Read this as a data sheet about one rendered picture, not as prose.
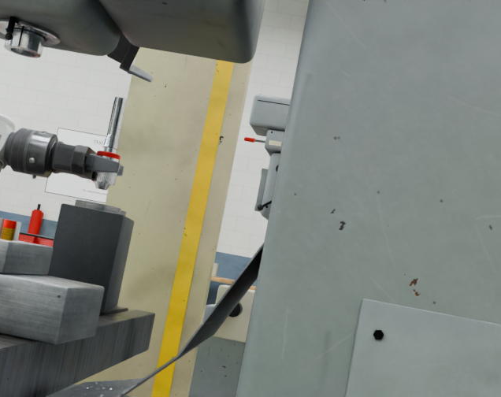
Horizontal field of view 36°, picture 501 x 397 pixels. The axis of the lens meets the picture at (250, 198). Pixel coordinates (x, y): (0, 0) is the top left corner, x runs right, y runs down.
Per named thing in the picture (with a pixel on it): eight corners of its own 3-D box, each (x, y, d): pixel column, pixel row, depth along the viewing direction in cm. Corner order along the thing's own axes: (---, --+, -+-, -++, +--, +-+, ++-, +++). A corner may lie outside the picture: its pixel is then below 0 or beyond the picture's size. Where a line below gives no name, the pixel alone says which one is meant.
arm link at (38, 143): (89, 135, 145) (27, 124, 145) (78, 185, 144) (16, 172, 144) (101, 146, 157) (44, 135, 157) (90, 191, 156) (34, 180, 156)
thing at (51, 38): (-18, 18, 96) (-17, 12, 96) (8, 39, 105) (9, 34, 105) (46, 29, 96) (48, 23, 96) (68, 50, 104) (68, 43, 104)
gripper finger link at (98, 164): (117, 176, 148) (86, 169, 148) (120, 160, 148) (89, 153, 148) (116, 175, 146) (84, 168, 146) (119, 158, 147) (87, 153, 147)
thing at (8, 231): (-2, 238, 95) (1, 218, 95) (3, 239, 97) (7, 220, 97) (9, 240, 95) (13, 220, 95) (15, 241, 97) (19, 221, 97)
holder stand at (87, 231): (39, 301, 142) (61, 195, 144) (61, 295, 164) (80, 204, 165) (104, 313, 142) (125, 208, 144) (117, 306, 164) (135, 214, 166)
